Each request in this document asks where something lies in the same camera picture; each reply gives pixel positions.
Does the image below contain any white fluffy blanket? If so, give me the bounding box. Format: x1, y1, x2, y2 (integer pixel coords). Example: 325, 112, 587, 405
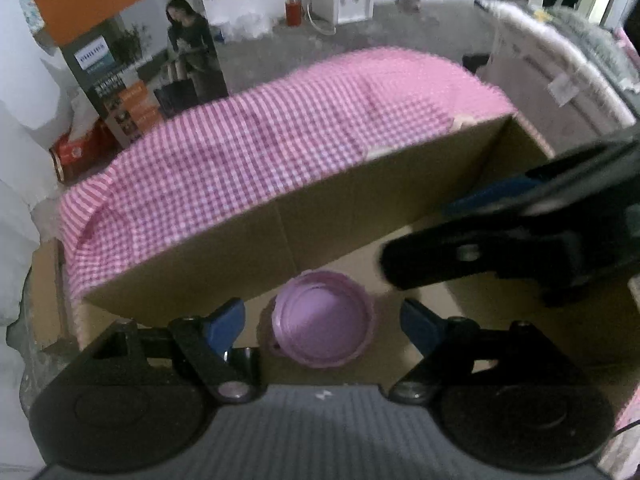
475, 0, 638, 126

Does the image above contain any white curtain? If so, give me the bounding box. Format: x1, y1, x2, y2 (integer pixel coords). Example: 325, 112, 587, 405
0, 105, 63, 326

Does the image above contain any grey blanket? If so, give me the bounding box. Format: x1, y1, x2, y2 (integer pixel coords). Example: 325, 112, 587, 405
545, 7, 640, 93

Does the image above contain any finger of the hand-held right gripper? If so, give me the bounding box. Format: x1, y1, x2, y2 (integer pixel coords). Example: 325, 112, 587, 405
444, 140, 640, 217
382, 215, 586, 291

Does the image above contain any purple plastic lid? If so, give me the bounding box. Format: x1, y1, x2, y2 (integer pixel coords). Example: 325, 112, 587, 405
267, 270, 377, 368

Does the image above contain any grey upholstered bed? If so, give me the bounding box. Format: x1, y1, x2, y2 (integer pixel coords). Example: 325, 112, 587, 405
462, 25, 626, 161

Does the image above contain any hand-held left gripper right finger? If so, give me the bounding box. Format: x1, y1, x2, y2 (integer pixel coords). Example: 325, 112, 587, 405
389, 298, 583, 405

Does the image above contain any brown cardboard box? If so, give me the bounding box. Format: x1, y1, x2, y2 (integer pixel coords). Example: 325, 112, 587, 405
75, 114, 640, 396

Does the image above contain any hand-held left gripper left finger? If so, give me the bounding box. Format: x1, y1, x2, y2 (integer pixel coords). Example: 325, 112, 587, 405
90, 297, 256, 405

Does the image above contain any red snack package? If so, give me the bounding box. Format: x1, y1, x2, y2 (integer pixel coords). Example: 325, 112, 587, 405
49, 120, 121, 183

